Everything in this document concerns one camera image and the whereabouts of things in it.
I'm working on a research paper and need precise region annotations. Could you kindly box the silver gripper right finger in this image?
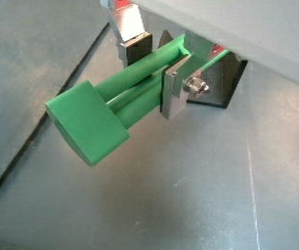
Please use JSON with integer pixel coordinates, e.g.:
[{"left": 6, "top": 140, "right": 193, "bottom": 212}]
[{"left": 160, "top": 31, "right": 212, "bottom": 119}]

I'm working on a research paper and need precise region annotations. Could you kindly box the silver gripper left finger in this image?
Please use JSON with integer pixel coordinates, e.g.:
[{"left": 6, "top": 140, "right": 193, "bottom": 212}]
[{"left": 99, "top": 0, "right": 152, "bottom": 66}]

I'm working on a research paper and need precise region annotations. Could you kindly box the black curved fixture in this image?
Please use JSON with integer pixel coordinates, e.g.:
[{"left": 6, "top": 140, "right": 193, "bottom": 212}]
[{"left": 156, "top": 29, "right": 249, "bottom": 109}]

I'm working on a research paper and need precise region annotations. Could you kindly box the green three prong object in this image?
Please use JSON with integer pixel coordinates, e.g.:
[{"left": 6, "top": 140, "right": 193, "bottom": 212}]
[{"left": 43, "top": 33, "right": 232, "bottom": 168}]

